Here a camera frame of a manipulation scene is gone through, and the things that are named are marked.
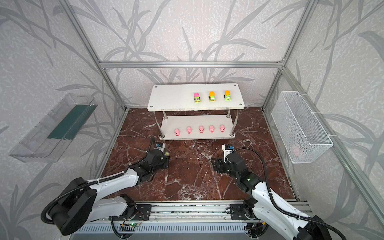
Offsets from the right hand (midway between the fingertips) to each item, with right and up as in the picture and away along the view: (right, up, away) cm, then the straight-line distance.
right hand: (215, 155), depth 82 cm
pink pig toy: (-23, +12, +14) cm, 30 cm away
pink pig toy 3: (-8, +13, +15) cm, 21 cm away
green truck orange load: (-2, +31, -7) cm, 32 cm away
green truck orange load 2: (+6, +32, -6) cm, 33 cm away
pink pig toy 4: (-1, +13, +16) cm, 21 cm away
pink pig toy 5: (+6, +14, +17) cm, 22 cm away
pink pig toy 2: (-16, +13, +14) cm, 25 cm away
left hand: (-26, -1, +7) cm, 27 cm away
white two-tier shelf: (-16, +26, +38) cm, 49 cm away
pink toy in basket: (+41, +4, -9) cm, 42 cm away
